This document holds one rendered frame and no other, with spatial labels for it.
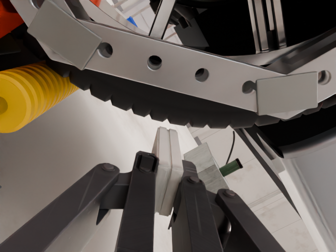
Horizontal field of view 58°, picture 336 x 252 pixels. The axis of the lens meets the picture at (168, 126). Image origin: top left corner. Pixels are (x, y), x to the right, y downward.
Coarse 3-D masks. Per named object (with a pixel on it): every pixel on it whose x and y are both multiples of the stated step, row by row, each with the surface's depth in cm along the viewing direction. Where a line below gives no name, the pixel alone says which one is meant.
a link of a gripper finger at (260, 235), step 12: (228, 192) 15; (228, 204) 14; (240, 204) 15; (228, 216) 14; (240, 216) 14; (252, 216) 14; (240, 228) 13; (252, 228) 13; (264, 228) 13; (228, 240) 14; (240, 240) 13; (252, 240) 12; (264, 240) 12; (276, 240) 12
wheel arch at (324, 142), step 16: (288, 0) 70; (208, 16) 70; (224, 16) 70; (240, 16) 70; (208, 32) 71; (224, 32) 71; (240, 32) 72; (320, 112) 54; (272, 128) 56; (288, 128) 54; (304, 128) 52; (320, 128) 49; (288, 144) 49; (304, 144) 47; (320, 144) 46
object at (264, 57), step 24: (96, 0) 40; (168, 0) 35; (312, 0) 51; (120, 24) 34; (264, 24) 36; (288, 24) 49; (312, 24) 41; (216, 48) 49; (240, 48) 44; (264, 48) 37; (288, 48) 35
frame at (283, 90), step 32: (32, 0) 26; (64, 0) 25; (32, 32) 26; (64, 32) 26; (96, 32) 26; (128, 32) 26; (96, 64) 27; (128, 64) 27; (160, 64) 31; (192, 64) 27; (224, 64) 27; (288, 64) 29; (320, 64) 27; (224, 96) 28; (256, 96) 28; (288, 96) 28; (320, 96) 28
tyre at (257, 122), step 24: (24, 24) 34; (72, 72) 35; (96, 72) 35; (96, 96) 37; (120, 96) 36; (144, 96) 36; (168, 96) 36; (192, 96) 36; (168, 120) 38; (192, 120) 37; (216, 120) 37; (240, 120) 37; (264, 120) 38
